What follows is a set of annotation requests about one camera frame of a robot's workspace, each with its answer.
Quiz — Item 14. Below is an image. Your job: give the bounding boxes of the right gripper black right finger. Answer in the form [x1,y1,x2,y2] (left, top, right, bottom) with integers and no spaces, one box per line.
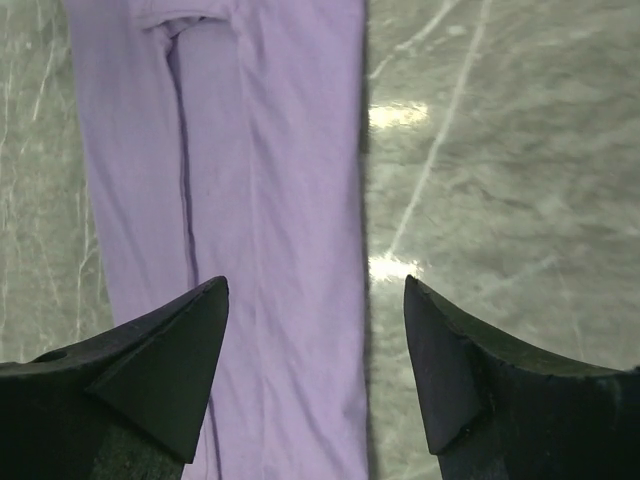
[404,277,639,480]

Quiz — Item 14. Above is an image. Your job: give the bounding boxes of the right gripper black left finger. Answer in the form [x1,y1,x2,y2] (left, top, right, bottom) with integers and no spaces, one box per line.
[1,277,229,480]

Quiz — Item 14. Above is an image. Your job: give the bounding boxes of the purple t shirt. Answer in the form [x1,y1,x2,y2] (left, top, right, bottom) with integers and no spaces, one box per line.
[65,1,369,479]

